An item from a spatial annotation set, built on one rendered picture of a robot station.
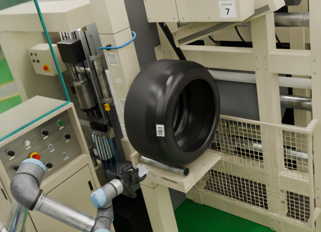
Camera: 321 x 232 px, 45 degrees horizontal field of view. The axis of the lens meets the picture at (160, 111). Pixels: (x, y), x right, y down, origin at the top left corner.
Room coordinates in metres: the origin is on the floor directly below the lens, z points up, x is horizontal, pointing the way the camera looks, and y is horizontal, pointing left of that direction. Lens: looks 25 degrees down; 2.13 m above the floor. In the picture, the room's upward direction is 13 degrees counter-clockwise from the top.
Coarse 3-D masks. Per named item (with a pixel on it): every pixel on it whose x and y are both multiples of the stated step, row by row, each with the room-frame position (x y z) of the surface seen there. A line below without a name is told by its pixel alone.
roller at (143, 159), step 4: (140, 156) 1.99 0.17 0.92; (140, 160) 1.97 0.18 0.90; (144, 160) 1.95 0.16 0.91; (148, 160) 1.93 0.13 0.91; (152, 160) 1.92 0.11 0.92; (152, 164) 1.90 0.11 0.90; (156, 164) 1.88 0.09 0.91; (160, 164) 1.86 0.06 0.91; (164, 164) 1.85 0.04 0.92; (164, 168) 1.84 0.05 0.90; (168, 168) 1.82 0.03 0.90; (172, 168) 1.80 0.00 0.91; (176, 168) 1.79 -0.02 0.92; (180, 168) 1.77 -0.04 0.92; (184, 168) 1.76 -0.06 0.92; (188, 168) 1.77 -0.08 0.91; (176, 172) 1.78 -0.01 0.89; (180, 172) 1.76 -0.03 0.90; (184, 172) 1.74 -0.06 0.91; (188, 172) 1.76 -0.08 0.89
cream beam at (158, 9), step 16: (144, 0) 2.22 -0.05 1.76; (160, 0) 2.14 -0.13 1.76; (176, 0) 2.06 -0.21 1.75; (192, 0) 1.99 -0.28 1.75; (208, 0) 1.92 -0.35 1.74; (224, 0) 1.86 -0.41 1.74; (240, 0) 1.81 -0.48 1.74; (160, 16) 2.15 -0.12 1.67; (176, 16) 2.08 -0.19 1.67; (192, 16) 2.00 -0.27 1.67; (208, 16) 1.93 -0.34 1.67; (240, 16) 1.80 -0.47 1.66
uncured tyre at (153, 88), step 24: (144, 72) 1.93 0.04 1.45; (168, 72) 1.83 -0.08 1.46; (192, 72) 1.87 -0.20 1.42; (144, 96) 1.79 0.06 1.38; (168, 96) 1.73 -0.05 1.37; (192, 96) 2.19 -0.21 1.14; (216, 96) 1.99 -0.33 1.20; (144, 120) 1.72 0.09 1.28; (168, 120) 1.69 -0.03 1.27; (192, 120) 2.13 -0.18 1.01; (216, 120) 1.97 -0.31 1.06; (144, 144) 1.73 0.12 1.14; (168, 144) 1.67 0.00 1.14; (192, 144) 1.99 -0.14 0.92
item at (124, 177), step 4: (124, 168) 1.63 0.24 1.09; (128, 168) 1.63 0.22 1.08; (132, 168) 1.63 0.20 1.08; (136, 168) 1.61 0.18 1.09; (124, 172) 1.60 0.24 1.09; (128, 172) 1.59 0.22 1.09; (132, 172) 1.59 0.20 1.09; (136, 172) 1.61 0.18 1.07; (116, 176) 1.57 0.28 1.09; (120, 176) 1.56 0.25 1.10; (124, 176) 1.57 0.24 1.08; (128, 176) 1.59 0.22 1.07; (132, 176) 1.58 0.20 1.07; (136, 176) 1.61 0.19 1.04; (120, 180) 1.55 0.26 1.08; (124, 180) 1.57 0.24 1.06; (128, 180) 1.59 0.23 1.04; (132, 180) 1.58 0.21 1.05; (136, 180) 1.59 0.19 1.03; (124, 184) 1.54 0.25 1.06; (128, 184) 1.58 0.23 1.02; (132, 184) 1.58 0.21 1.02; (136, 184) 1.59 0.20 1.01; (124, 188) 1.54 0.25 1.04
